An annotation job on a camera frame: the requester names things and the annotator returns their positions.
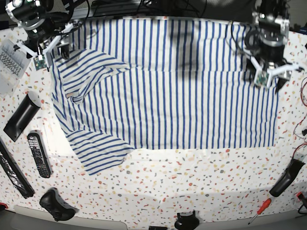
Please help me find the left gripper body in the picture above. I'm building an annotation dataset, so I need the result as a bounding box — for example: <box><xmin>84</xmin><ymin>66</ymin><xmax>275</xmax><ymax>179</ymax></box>
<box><xmin>244</xmin><ymin>35</ymin><xmax>300</xmax><ymax>89</ymax></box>

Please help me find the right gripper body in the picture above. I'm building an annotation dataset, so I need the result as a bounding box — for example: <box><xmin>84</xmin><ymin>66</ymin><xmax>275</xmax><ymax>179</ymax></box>
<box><xmin>14</xmin><ymin>20</ymin><xmax>79</xmax><ymax>69</ymax></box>

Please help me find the clear plastic screw box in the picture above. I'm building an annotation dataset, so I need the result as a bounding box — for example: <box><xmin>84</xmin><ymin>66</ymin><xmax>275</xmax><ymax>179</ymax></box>
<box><xmin>0</xmin><ymin>39</ymin><xmax>30</xmax><ymax>98</ymax></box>

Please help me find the black tv remote control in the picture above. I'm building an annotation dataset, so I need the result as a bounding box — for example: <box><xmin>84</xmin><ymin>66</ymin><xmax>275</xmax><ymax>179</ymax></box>
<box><xmin>27</xmin><ymin>132</ymin><xmax>52</xmax><ymax>178</ymax></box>

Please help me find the red handled screwdriver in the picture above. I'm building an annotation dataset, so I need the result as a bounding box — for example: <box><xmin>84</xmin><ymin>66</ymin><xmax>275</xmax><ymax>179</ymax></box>
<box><xmin>248</xmin><ymin>198</ymin><xmax>272</xmax><ymax>225</ymax></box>

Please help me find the black round mount bottom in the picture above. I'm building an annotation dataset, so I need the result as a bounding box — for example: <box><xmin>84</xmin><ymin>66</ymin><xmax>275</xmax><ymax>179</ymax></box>
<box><xmin>174</xmin><ymin>210</ymin><xmax>200</xmax><ymax>230</ymax></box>

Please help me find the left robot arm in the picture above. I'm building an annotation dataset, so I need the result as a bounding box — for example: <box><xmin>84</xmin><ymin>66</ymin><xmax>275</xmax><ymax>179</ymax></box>
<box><xmin>243</xmin><ymin>0</ymin><xmax>304</xmax><ymax>92</ymax></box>

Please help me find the black curved handle part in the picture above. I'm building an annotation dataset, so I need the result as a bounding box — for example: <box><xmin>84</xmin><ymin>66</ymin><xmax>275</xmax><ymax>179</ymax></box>
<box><xmin>269</xmin><ymin>159</ymin><xmax>305</xmax><ymax>197</ymax></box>

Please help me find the red wire bundle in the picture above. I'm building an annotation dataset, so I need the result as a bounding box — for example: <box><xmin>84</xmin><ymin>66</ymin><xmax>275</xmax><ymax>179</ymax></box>
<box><xmin>292</xmin><ymin>77</ymin><xmax>307</xmax><ymax>154</ymax></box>

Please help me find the black game controller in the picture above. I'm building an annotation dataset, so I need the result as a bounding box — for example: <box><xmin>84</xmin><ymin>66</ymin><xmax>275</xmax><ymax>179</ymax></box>
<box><xmin>39</xmin><ymin>189</ymin><xmax>76</xmax><ymax>222</ymax></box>

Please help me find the blue white striped t-shirt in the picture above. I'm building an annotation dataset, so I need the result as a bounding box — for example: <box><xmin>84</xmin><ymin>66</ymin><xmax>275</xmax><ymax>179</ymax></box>
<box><xmin>51</xmin><ymin>19</ymin><xmax>278</xmax><ymax>175</ymax></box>

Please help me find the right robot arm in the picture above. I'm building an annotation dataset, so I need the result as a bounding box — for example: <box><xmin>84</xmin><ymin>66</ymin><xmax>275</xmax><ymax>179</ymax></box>
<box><xmin>5</xmin><ymin>0</ymin><xmax>79</xmax><ymax>68</ymax></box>

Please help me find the long black bar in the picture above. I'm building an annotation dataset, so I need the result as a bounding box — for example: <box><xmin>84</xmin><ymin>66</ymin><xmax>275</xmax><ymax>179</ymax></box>
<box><xmin>0</xmin><ymin>140</ymin><xmax>35</xmax><ymax>199</ymax></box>

